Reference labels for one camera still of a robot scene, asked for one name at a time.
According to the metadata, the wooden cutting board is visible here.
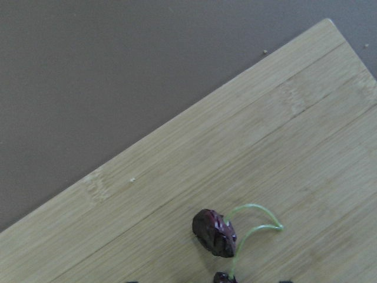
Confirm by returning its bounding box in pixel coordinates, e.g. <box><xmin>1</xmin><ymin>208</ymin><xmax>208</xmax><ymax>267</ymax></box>
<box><xmin>1</xmin><ymin>19</ymin><xmax>376</xmax><ymax>282</ymax></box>

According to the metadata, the dark red cherry pair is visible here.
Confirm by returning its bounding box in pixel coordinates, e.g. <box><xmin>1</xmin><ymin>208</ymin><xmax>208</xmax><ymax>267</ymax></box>
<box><xmin>191</xmin><ymin>203</ymin><xmax>284</xmax><ymax>282</ymax></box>

